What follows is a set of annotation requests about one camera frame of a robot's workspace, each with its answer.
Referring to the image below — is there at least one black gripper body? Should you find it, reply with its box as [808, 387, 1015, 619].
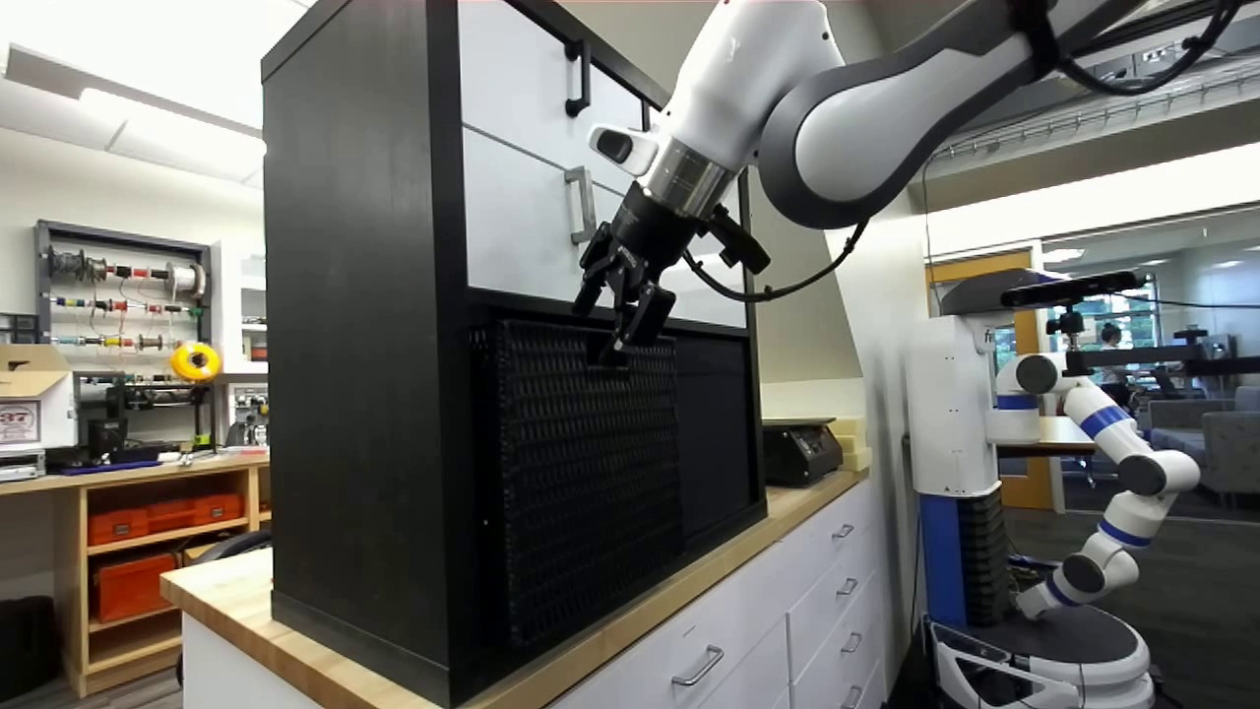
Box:
[604, 180, 722, 286]

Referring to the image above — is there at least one black woven storage bin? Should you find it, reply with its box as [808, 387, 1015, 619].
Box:
[672, 329, 759, 558]
[474, 310, 691, 669]

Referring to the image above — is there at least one white blue jointed robot arm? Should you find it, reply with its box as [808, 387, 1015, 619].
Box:
[1012, 352, 1204, 622]

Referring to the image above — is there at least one blue white mobile robot base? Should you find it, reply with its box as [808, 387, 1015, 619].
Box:
[903, 310, 1163, 709]

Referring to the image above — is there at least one black cube shelf cabinet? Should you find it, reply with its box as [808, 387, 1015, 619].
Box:
[259, 0, 773, 709]

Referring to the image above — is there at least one white base cabinet with drawers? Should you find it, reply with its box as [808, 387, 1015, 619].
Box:
[179, 472, 899, 709]

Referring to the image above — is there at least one long red storage bin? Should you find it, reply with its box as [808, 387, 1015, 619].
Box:
[86, 489, 248, 551]

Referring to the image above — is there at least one square red storage bin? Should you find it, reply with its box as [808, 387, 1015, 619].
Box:
[86, 546, 189, 625]

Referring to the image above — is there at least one black floor bin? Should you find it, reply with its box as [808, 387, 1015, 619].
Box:
[0, 593, 62, 709]

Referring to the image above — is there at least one black desktop device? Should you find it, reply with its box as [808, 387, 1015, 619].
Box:
[759, 417, 848, 493]

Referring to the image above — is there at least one yellow spool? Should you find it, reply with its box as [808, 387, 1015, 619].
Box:
[166, 338, 230, 390]

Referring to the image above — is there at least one black sensor bar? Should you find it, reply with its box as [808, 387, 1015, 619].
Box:
[1001, 268, 1149, 316]

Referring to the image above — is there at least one wooden background table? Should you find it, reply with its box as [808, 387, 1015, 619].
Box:
[987, 408, 1102, 462]

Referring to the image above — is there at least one black benchtop machine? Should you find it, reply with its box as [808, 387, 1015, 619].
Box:
[45, 370, 171, 475]

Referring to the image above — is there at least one cardboard box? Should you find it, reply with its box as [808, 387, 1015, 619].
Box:
[0, 344, 78, 455]

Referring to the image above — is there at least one wooden workbench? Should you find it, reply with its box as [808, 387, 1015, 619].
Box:
[0, 450, 275, 701]

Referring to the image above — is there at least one white drawer with silver handle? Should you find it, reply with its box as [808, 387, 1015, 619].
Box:
[462, 126, 658, 316]

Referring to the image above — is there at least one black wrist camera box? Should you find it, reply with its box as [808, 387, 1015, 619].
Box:
[704, 205, 777, 279]

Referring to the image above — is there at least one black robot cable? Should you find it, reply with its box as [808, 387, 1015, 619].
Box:
[679, 0, 1253, 308]

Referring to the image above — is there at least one white drawer with black handle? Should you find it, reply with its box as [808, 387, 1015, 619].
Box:
[453, 0, 679, 205]

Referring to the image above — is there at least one grey wall tool organizer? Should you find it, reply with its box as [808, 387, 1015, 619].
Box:
[32, 215, 221, 365]

